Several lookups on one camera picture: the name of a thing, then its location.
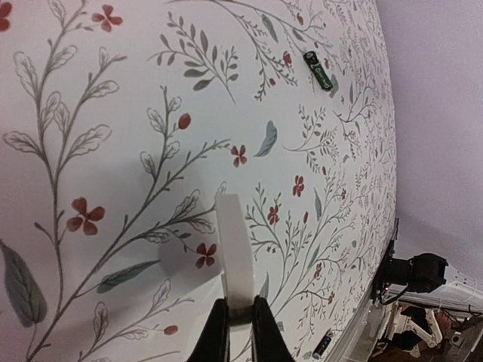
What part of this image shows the white battery cover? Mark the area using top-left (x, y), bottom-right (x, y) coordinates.
top-left (215, 194), bottom-right (255, 327)

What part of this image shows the floral patterned table mat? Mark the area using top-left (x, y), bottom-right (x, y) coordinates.
top-left (1, 1), bottom-right (396, 361)

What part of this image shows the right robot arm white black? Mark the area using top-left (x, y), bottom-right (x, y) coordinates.
top-left (371, 250), bottom-right (482, 361)

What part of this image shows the black battery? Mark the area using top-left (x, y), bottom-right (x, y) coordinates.
top-left (312, 329), bottom-right (334, 360)
top-left (303, 51), bottom-right (335, 91)

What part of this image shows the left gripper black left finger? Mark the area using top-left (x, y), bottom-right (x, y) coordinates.
top-left (192, 299), bottom-right (230, 362)

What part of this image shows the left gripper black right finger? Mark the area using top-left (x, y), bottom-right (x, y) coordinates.
top-left (251, 296), bottom-right (293, 362)

